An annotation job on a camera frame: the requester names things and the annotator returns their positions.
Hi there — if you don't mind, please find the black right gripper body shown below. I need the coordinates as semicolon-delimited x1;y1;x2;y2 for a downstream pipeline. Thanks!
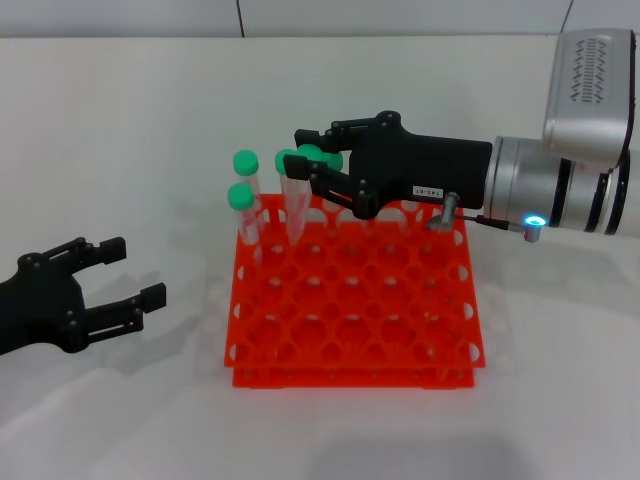
348;112;494;220

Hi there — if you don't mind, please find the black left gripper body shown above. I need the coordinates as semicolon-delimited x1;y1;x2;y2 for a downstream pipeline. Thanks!
0;252;92;358

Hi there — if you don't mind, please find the orange plastic test tube rack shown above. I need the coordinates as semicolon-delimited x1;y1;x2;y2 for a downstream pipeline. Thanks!
223;193;487;391

